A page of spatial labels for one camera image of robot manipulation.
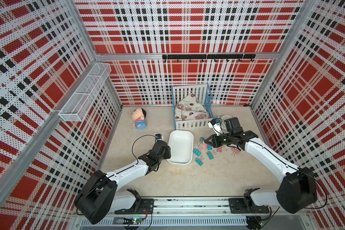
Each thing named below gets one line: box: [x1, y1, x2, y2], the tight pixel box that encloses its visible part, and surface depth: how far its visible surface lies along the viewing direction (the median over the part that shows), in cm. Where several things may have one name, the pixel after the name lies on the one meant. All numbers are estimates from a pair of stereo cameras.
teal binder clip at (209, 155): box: [206, 150, 214, 161], surface depth 94 cm
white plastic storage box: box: [166, 130, 195, 166], surface depth 94 cm
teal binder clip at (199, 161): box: [194, 155, 205, 167], surface depth 92 cm
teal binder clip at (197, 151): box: [192, 145, 203, 157], surface depth 95 cm
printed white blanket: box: [174, 93, 210, 121], surface depth 116 cm
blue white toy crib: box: [171, 83, 215, 131], surface depth 113 cm
